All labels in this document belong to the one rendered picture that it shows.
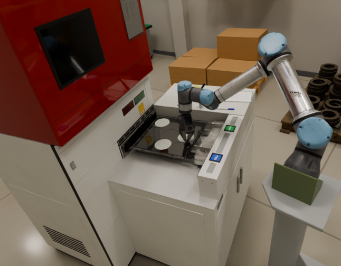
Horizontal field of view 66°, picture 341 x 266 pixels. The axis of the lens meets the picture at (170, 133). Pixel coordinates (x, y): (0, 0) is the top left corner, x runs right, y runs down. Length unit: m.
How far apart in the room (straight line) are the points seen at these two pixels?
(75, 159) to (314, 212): 1.10
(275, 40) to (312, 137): 0.44
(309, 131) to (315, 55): 3.27
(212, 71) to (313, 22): 1.50
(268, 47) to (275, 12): 3.13
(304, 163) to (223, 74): 2.47
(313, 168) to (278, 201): 0.22
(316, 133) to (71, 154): 1.04
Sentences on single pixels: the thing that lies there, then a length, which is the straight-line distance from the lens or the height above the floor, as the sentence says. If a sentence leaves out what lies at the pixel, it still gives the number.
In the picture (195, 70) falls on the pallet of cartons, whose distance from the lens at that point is 3.74.
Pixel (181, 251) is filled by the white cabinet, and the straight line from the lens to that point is 1.75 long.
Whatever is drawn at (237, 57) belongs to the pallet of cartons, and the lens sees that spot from 3.87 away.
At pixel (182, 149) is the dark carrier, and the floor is 0.90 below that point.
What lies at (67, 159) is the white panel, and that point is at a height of 1.12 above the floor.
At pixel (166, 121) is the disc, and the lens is 1.76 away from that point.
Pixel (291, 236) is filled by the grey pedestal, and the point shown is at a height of 0.55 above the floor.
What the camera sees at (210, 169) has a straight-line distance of 1.28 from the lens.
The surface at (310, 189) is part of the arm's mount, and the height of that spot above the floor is 0.92.
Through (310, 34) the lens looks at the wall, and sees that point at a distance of 4.31.
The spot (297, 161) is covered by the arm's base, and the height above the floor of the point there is 1.01.
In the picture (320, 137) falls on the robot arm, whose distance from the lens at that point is 1.15.
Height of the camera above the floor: 1.84
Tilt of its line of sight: 35 degrees down
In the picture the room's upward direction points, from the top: 10 degrees counter-clockwise
